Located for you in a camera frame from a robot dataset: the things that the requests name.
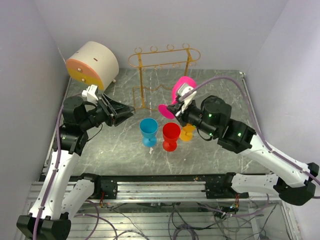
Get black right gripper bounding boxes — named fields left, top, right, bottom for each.
left=167, top=100, right=218, bottom=138

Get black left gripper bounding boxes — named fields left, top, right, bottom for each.
left=79, top=92, right=135, bottom=130

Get orange wine glass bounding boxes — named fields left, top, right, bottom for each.
left=179, top=123, right=196, bottom=142

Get red wine glass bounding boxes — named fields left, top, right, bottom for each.
left=162, top=122, right=181, bottom=152

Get pink wine glass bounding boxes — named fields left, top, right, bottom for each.
left=158, top=76, right=197, bottom=119

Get blue wine glass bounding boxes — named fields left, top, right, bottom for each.
left=139, top=118, right=159, bottom=148

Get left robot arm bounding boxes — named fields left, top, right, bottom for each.
left=16, top=94, right=135, bottom=240

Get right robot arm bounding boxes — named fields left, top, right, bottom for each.
left=165, top=95, right=319, bottom=206

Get round beige drawer cabinet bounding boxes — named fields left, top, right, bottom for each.
left=65, top=41, right=120, bottom=91

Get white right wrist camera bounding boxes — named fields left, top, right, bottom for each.
left=175, top=83, right=197, bottom=117

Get gold wire wine glass rack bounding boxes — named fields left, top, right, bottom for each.
left=127, top=43, right=202, bottom=112

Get aluminium rail frame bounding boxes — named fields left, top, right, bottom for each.
left=14, top=72, right=305, bottom=240

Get loose cables under frame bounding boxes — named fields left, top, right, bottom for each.
left=79, top=199, right=283, bottom=240

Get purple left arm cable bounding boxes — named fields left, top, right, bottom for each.
left=32, top=106, right=65, bottom=240

